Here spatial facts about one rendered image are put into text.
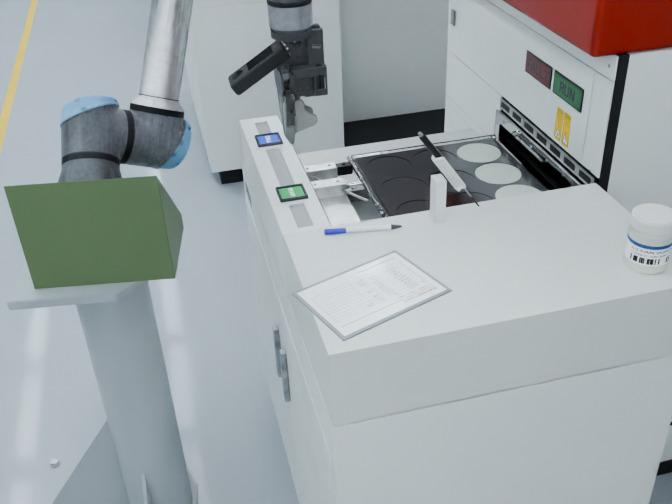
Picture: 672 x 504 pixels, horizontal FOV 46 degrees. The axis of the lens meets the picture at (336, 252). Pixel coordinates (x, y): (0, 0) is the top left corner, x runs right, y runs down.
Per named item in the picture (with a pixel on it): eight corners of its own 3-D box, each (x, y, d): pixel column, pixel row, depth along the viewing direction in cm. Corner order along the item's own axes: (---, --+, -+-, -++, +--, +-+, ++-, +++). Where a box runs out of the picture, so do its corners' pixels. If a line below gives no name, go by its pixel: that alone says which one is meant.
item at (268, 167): (281, 166, 198) (277, 114, 190) (335, 289, 153) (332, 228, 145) (244, 172, 196) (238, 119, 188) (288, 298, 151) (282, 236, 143)
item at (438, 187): (457, 209, 148) (460, 144, 141) (465, 219, 145) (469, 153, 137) (426, 214, 147) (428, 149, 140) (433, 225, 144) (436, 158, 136)
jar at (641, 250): (651, 248, 134) (662, 199, 129) (676, 271, 129) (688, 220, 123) (614, 255, 133) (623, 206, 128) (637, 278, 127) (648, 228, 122)
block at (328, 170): (334, 172, 181) (333, 160, 180) (337, 178, 178) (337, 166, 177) (300, 177, 180) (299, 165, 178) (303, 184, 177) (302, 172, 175)
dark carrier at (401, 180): (493, 139, 189) (493, 137, 189) (562, 208, 161) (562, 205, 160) (354, 160, 183) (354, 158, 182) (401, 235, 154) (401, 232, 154)
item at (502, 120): (499, 144, 198) (502, 108, 192) (588, 232, 162) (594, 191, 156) (492, 145, 197) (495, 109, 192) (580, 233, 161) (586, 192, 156)
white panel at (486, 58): (453, 100, 229) (459, -44, 207) (598, 244, 163) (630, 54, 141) (443, 101, 229) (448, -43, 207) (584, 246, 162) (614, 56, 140)
